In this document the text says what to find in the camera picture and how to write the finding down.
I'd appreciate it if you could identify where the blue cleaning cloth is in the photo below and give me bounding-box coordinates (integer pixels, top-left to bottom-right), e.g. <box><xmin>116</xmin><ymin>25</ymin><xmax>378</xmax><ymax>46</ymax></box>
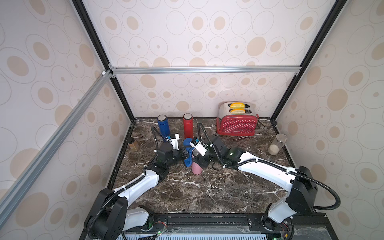
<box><xmin>182</xmin><ymin>138</ymin><xmax>195</xmax><ymax>168</ymax></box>

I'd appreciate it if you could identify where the pink thermos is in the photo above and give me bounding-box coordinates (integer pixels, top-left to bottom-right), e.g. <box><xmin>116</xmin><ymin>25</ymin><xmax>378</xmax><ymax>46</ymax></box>
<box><xmin>192</xmin><ymin>149</ymin><xmax>203</xmax><ymax>175</ymax></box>

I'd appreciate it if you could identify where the blue thermos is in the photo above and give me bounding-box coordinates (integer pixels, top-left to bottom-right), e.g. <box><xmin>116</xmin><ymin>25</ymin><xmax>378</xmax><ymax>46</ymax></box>
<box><xmin>157</xmin><ymin>115</ymin><xmax>171</xmax><ymax>138</ymax></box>

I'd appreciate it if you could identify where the red thermos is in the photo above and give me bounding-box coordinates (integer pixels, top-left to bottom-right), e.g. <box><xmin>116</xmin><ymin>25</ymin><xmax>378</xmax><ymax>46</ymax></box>
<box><xmin>183</xmin><ymin>113</ymin><xmax>194</xmax><ymax>139</ymax></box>

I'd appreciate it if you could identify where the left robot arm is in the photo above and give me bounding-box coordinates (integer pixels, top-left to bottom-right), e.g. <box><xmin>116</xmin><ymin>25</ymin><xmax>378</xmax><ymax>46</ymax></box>
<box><xmin>84</xmin><ymin>143</ymin><xmax>189</xmax><ymax>240</ymax></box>

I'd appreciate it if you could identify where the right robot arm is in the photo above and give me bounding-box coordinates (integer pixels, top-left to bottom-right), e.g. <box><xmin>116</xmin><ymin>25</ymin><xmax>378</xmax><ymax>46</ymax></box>
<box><xmin>190</xmin><ymin>137</ymin><xmax>341</xmax><ymax>231</ymax></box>

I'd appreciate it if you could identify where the small brown bottle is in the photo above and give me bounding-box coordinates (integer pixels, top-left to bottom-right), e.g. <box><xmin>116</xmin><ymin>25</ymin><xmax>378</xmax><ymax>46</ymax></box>
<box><xmin>127</xmin><ymin>137</ymin><xmax>140</xmax><ymax>152</ymax></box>

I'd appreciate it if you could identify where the red polka dot toaster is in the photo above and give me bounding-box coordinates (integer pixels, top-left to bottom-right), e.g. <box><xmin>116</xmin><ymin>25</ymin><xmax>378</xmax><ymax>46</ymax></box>
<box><xmin>217</xmin><ymin>102</ymin><xmax>259</xmax><ymax>137</ymax></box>

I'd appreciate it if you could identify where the front yellow toast slice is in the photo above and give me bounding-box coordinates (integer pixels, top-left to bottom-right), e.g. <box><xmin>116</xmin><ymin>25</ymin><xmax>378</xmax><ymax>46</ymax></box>
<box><xmin>229</xmin><ymin>109</ymin><xmax>247</xmax><ymax>115</ymax></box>

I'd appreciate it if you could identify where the yellow toast slice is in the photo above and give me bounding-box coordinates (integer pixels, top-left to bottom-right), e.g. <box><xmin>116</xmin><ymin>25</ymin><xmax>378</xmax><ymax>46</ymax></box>
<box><xmin>229</xmin><ymin>109</ymin><xmax>247</xmax><ymax>115</ymax></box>
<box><xmin>229</xmin><ymin>103</ymin><xmax>246</xmax><ymax>109</ymax></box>

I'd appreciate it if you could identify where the rear yellow toast slice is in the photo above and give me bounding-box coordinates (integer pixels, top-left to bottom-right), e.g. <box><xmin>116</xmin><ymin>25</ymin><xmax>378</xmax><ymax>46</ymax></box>
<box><xmin>229</xmin><ymin>103</ymin><xmax>246</xmax><ymax>109</ymax></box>

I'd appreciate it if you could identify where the glass jar with powder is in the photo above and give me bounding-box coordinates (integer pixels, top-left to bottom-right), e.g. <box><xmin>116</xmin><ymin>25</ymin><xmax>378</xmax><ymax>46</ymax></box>
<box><xmin>268</xmin><ymin>134</ymin><xmax>288</xmax><ymax>156</ymax></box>

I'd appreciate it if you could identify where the toaster power cable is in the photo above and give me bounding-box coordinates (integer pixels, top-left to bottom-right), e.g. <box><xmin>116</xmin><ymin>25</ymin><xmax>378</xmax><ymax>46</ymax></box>
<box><xmin>257</xmin><ymin>117</ymin><xmax>278</xmax><ymax>133</ymax></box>

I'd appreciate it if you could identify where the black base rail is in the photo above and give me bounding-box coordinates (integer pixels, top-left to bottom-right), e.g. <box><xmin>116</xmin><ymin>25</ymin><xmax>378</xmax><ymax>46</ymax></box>
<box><xmin>119</xmin><ymin>214</ymin><xmax>338</xmax><ymax>240</ymax></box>

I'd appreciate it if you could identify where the horizontal aluminium frame bar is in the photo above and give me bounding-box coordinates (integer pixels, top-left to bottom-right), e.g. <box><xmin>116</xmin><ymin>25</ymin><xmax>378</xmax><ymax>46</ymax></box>
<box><xmin>112</xmin><ymin>66</ymin><xmax>301</xmax><ymax>75</ymax></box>

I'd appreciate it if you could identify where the left aluminium frame bar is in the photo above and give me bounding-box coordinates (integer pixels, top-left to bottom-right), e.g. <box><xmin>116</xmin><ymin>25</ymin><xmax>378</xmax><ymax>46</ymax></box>
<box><xmin>1</xmin><ymin>70</ymin><xmax>112</xmax><ymax>228</ymax></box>

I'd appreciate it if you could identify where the left black frame post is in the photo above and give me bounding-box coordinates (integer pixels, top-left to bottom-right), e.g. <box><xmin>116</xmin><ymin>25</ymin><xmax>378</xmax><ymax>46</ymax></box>
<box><xmin>71</xmin><ymin>0</ymin><xmax>135</xmax><ymax>122</ymax></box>

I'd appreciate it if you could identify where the black frame post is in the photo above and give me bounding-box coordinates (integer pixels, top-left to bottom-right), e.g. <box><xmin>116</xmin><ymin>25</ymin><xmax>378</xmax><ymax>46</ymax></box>
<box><xmin>271</xmin><ymin>0</ymin><xmax>347</xmax><ymax>126</ymax></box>
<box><xmin>71</xmin><ymin>0</ymin><xmax>135</xmax><ymax>122</ymax></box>

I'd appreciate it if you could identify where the right black frame post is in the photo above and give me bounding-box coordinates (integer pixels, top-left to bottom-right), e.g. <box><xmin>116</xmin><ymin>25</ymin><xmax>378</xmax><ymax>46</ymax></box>
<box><xmin>271</xmin><ymin>0</ymin><xmax>347</xmax><ymax>126</ymax></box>

